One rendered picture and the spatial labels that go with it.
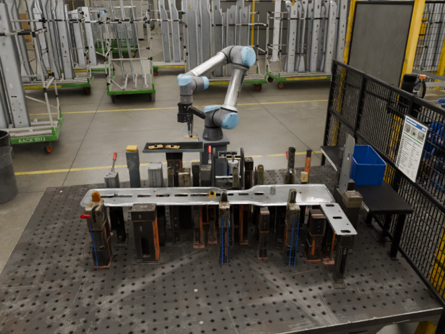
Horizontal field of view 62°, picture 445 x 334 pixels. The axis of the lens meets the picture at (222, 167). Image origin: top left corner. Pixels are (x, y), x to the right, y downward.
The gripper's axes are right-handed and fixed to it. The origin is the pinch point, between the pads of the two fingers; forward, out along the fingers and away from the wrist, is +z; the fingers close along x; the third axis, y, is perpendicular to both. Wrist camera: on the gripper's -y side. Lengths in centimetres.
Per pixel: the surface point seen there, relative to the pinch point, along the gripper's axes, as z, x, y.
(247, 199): 23, 34, -38
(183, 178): 18.8, 23.7, -0.5
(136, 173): 23.7, 10.9, 33.8
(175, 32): 8, -921, 262
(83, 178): 123, -165, 178
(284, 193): 23, 24, -58
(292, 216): 23, 49, -62
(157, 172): 14.7, 26.4, 14.3
